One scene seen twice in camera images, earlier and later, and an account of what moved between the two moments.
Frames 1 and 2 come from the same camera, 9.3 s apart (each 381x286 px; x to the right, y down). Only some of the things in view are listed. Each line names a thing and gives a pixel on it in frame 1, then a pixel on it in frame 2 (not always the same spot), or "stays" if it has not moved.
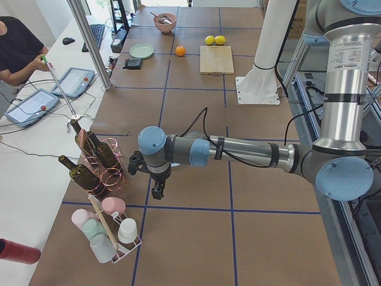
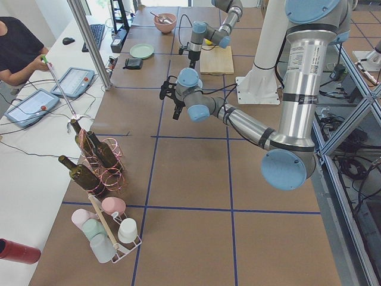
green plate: [141, 50] stays
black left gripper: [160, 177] → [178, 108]
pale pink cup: [80, 216] stays
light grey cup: [103, 248] stays
